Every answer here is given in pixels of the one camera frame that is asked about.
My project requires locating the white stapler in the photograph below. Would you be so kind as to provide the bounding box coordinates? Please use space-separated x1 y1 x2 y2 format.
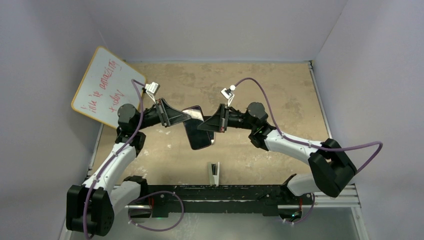
207 162 221 187

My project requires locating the black phone case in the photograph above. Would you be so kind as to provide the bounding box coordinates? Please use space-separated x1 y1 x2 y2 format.
181 105 213 151

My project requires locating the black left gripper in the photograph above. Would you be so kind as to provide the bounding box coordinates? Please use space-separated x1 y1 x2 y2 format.
135 98 191 131

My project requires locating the yellow framed whiteboard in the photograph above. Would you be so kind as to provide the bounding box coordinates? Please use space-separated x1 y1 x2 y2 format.
71 46 146 128

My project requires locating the black aluminium mounting rail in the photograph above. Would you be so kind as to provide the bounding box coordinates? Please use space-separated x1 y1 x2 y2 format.
67 184 362 220

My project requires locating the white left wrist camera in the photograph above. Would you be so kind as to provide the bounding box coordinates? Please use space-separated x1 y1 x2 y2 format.
143 81 160 104

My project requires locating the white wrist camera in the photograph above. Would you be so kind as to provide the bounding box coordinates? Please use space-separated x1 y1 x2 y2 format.
220 85 236 107
143 81 160 104

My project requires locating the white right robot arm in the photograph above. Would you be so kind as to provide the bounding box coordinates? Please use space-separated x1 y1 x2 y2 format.
198 102 358 204

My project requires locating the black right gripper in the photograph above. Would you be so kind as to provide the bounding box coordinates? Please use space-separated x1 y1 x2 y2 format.
198 103 256 133

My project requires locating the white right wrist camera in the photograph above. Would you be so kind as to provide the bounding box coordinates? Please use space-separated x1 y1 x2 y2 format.
220 85 236 107

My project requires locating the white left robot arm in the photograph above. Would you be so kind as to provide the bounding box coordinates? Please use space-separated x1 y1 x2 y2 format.
65 98 192 240

